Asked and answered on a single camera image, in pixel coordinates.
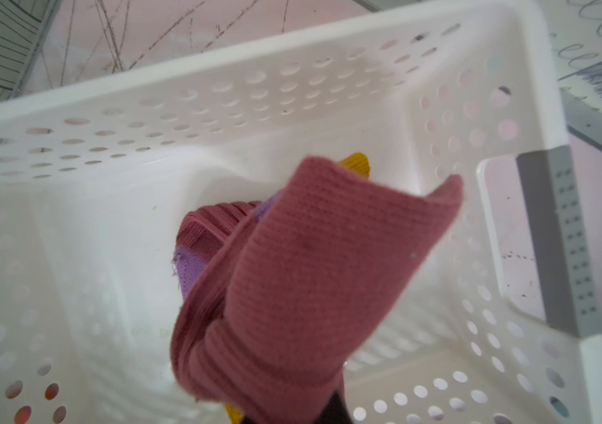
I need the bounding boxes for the maroon purple toe sock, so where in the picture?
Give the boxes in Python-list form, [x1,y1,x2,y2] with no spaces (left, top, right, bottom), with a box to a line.
[173,201,261,300]

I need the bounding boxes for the white plastic basket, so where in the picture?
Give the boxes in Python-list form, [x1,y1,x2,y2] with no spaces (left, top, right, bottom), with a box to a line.
[0,1,602,423]

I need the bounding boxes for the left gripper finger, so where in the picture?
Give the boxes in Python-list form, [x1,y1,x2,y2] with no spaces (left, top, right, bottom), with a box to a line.
[318,391,353,424]

